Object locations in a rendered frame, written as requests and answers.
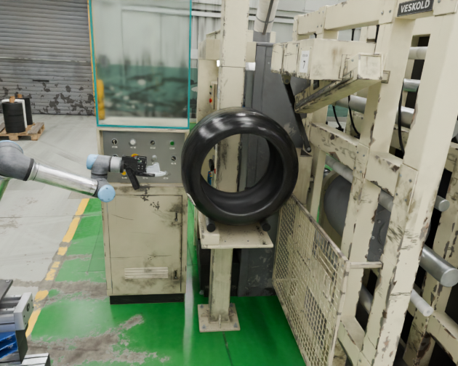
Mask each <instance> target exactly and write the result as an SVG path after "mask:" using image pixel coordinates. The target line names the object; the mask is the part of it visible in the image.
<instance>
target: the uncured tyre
mask: <svg viewBox="0 0 458 366"><path fill-rule="evenodd" d="M236 134H254V135H257V136H260V137H263V138H265V140H266V142H267V144H268V147H269V151H270V160H269V164H268V168H267V170H266V172H265V174H264V176H263V177H262V178H261V180H259V181H258V183H256V184H255V185H254V186H252V187H250V188H249V189H247V190H243V191H240V192H224V191H221V190H218V189H216V188H214V187H213V186H211V185H210V184H209V183H208V182H207V181H206V180H205V179H204V178H203V176H202V175H201V168H202V165H203V162H204V159H205V157H206V156H207V154H208V153H209V151H210V150H211V149H212V148H213V147H214V146H215V145H216V144H217V143H218V142H220V141H221V140H223V139H225V138H227V137H230V136H233V135H236ZM298 172H299V162H298V156H297V150H296V147H295V146H294V143H293V141H292V138H291V137H290V136H289V134H288V133H287V131H286V130H285V129H284V128H283V127H282V126H281V125H280V124H279V123H277V122H276V121H274V120H273V119H272V118H270V117H268V116H267V115H266V114H264V113H261V112H260V111H258V110H255V109H251V108H248V107H227V108H223V109H220V110H216V111H214V112H213V113H210V114H208V115H207V116H205V117H204V118H202V119H201V120H200V121H199V122H198V123H197V124H196V125H195V126H194V127H193V128H192V130H191V131H190V133H189V135H188V136H187V138H186V140H185V143H184V145H183V148H182V155H181V177H182V184H183V187H184V190H185V193H186V195H187V193H188V194H189V195H190V196H191V198H192V199H193V202H194V203H195V205H194V206H195V207H196V208H197V209H198V210H199V211H200V212H201V213H202V214H203V215H205V216H206V217H208V218H210V219H211V220H213V221H216V222H219V223H221V224H226V225H232V226H244V225H249V224H255V223H257V222H260V221H263V220H265V219H267V218H268V217H270V216H272V215H273V214H274V213H276V212H277V211H278V210H279V209H280V208H281V207H282V206H283V205H284V204H285V203H286V202H287V200H288V199H289V198H290V196H291V194H292V193H293V190H294V188H295V185H296V183H297V177H298ZM187 196H188V195H187ZM188 198H189V197H188ZM189 200H190V198H189Z"/></svg>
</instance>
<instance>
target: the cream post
mask: <svg viewBox="0 0 458 366"><path fill-rule="evenodd" d="M248 21H249V0H222V11H221V28H220V58H219V72H218V73H219V77H218V86H219V87H220V98H219V101H218V100H217V110H220V109H223V108H227V107H243V98H244V76H245V65H246V44H247V33H248ZM240 141H241V134H236V135H233V136H230V137H227V138H225V139H223V140H221V141H220V142H218V143H217V151H216V150H215V160H214V168H215V169H216V174H214V188H216V189H218V190H221V191H224V192H237V185H238V164H239V153H240ZM232 262H233V248H211V259H210V276H209V301H208V302H209V321H210V322H219V314H220V315H221V322H222V321H228V317H229V306H230V284H231V273H232Z"/></svg>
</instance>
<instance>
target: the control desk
mask: <svg viewBox="0 0 458 366"><path fill-rule="evenodd" d="M96 132H97V154H99V155H107V156H112V157H118V158H121V159H122V156H123V155H126V156H132V157H134V156H136V155H140V156H146V157H147V165H146V168H147V167H148V166H153V164H154V163H155V162H157V163H159V168H160V171H163V172H164V173H166V174H165V175H163V176H155V177H147V176H136V175H135V176H136V177H137V180H138V182H139V183H140V188H139V189H138V190H134V188H133V186H132V183H131V182H130V179H129V177H128V175H127V173H126V169H124V172H123V173H120V172H119V173H113V172H108V178H107V181H108V182H109V184H110V185H111V186H112V187H113V188H114V190H115V192H116V195H115V198H114V199H113V200H112V201H111V202H107V203H105V202H102V201H101V209H102V220H103V242H104V254H105V276H106V287H107V296H110V305H112V304H151V303H171V302H184V293H186V277H187V240H188V196H187V195H186V193H185V190H184V187H183V184H182V177H181V155H182V148H183V145H184V143H185V140H186V138H187V136H188V135H189V129H157V128H132V127H107V126H98V127H97V128H96Z"/></svg>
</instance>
